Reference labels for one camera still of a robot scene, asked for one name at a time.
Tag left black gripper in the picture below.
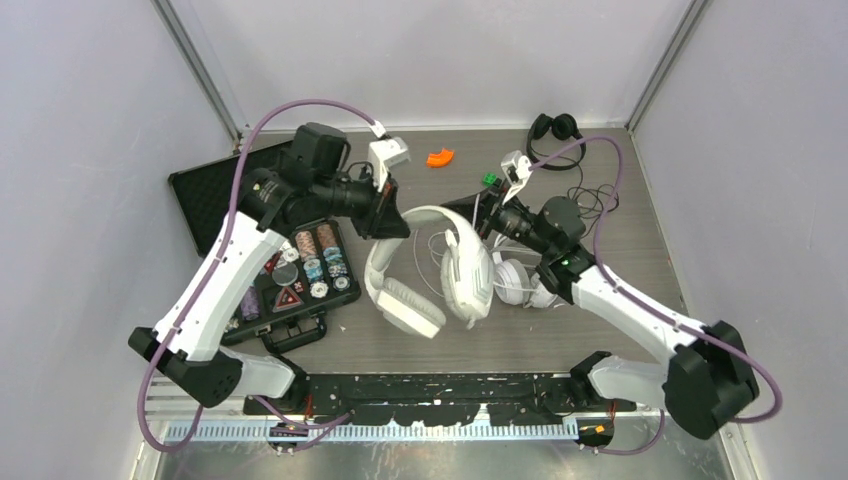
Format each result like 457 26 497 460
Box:
314 164 411 241

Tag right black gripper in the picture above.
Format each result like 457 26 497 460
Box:
442 177 556 257

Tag white round gaming headphones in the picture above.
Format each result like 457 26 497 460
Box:
491 234 565 309

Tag white grey angular headphones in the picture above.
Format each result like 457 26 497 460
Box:
363 205 495 339

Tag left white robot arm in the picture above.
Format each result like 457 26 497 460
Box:
128 122 411 414

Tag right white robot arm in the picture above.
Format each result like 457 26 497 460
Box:
444 188 760 440

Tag black small headphones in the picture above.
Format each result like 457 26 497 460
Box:
525 113 620 220

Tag green toy brick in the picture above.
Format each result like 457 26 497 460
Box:
481 172 500 188

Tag black poker chip case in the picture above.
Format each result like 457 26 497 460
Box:
168 155 361 353

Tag orange curved plastic piece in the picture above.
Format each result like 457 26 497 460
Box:
425 148 455 168

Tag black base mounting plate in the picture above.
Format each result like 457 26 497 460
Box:
269 373 637 427

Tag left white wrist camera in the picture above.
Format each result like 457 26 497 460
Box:
367 137 411 193

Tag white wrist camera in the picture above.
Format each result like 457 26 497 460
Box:
367 137 411 193
500 150 533 204

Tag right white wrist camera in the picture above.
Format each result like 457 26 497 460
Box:
500 150 533 204

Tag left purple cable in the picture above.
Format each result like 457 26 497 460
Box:
136 99 389 454

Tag purple cable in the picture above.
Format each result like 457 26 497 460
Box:
529 135 784 425
136 99 389 454

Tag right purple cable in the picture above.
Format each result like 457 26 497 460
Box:
529 135 784 425

